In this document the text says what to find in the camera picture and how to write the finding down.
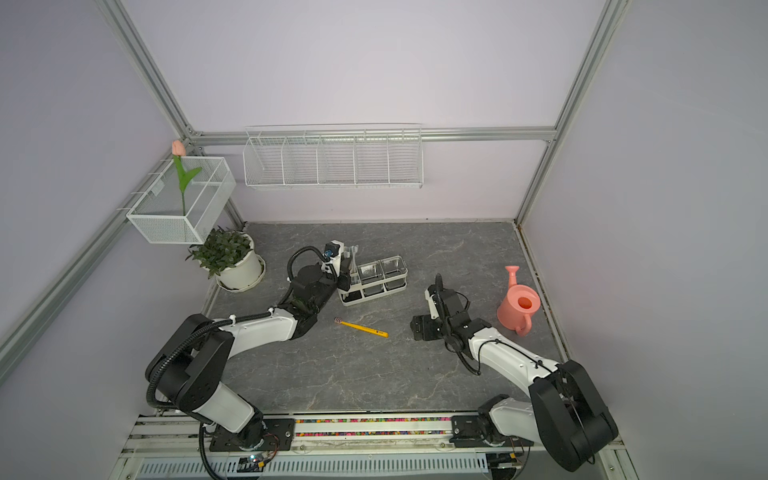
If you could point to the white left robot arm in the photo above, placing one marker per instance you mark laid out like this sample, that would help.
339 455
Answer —
186 374

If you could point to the beige toothbrush holder tray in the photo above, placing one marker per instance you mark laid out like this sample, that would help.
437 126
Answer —
375 280

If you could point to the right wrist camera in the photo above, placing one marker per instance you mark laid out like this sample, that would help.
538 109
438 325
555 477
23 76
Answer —
434 302

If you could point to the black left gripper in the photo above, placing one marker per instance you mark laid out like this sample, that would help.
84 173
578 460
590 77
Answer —
318 265

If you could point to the white wire basket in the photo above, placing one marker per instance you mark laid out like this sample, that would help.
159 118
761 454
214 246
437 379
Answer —
166 214

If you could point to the potted green plant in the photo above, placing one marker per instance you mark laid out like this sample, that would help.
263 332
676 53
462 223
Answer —
228 256

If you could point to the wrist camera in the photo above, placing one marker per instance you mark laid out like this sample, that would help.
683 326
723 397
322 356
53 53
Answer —
434 302
333 253

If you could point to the long white wire shelf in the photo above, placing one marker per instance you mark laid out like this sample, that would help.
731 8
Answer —
358 155

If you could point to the yellow toothbrush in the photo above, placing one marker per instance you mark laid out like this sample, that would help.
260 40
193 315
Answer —
357 327

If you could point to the grey toothbrush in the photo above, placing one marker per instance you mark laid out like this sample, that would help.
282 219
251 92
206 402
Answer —
349 260

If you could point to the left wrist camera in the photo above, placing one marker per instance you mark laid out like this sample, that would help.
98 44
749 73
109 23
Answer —
333 253

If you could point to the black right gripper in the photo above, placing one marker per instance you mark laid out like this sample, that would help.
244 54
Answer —
421 323

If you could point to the pink watering can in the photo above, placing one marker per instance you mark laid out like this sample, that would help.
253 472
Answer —
519 305

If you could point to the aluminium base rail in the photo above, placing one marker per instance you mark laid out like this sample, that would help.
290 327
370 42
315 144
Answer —
349 445

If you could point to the artificial pink tulip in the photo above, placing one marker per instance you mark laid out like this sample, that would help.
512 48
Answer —
184 176

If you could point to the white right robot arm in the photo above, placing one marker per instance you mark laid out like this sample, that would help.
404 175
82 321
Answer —
564 411

